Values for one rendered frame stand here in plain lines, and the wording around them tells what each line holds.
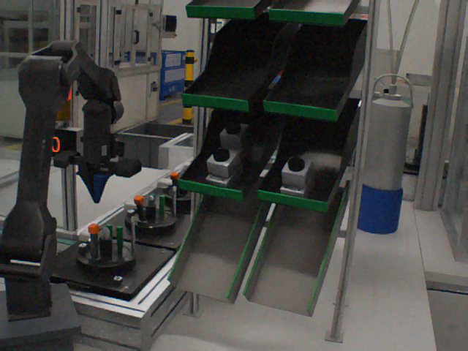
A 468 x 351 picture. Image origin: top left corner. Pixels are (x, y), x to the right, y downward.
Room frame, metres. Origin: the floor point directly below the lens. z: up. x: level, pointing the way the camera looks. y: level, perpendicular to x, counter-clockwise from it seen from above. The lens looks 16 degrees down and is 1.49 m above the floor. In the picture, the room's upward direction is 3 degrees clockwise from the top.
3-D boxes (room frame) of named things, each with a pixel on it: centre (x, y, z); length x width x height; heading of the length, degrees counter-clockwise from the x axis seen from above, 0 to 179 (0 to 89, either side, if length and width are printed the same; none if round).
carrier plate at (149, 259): (1.08, 0.27, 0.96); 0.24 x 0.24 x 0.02; 75
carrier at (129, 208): (1.33, 0.21, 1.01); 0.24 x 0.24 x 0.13; 75
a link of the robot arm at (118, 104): (1.09, 0.28, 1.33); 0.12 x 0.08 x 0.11; 176
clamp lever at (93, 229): (1.04, 0.28, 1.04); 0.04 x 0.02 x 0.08; 165
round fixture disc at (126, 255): (1.08, 0.27, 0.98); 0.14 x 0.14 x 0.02
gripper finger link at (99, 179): (1.04, 0.26, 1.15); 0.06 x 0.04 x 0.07; 167
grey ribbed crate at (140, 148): (3.22, 0.35, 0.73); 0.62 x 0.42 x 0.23; 75
